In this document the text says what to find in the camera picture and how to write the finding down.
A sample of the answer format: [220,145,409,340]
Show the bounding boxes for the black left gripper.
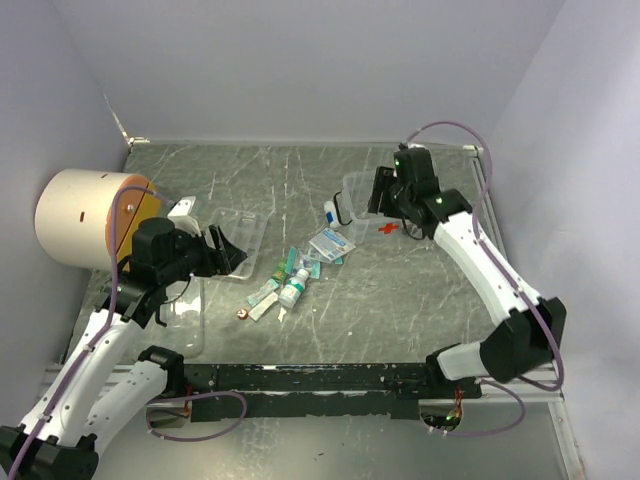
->
[158,223,247,285]

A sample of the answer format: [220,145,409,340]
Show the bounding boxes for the clear first aid box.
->
[339,170,404,245]

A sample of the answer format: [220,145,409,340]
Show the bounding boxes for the white blue sachet pack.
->
[308,228,356,263]

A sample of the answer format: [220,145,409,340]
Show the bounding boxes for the white bottle green label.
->
[278,268,310,309]

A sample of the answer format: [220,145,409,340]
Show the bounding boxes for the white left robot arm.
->
[1,217,247,479]

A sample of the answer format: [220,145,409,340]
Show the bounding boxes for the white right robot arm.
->
[368,144,567,398]

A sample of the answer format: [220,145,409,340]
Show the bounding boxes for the clear compartment tray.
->
[209,207,267,280]

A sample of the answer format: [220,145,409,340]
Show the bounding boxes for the teal white tube box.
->
[246,278,280,308]

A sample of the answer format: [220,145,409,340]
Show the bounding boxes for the small green box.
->
[271,260,289,285]

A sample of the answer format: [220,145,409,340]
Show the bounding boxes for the white flat packet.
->
[249,292,279,322]

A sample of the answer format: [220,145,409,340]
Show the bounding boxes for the cream cylinder with orange face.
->
[35,169,161,271]

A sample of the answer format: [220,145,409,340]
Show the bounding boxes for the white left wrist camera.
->
[166,196,203,237]

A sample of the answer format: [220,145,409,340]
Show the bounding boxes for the clear lid with black handle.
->
[149,277,205,359]

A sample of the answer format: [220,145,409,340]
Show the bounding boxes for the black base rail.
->
[160,362,482,422]

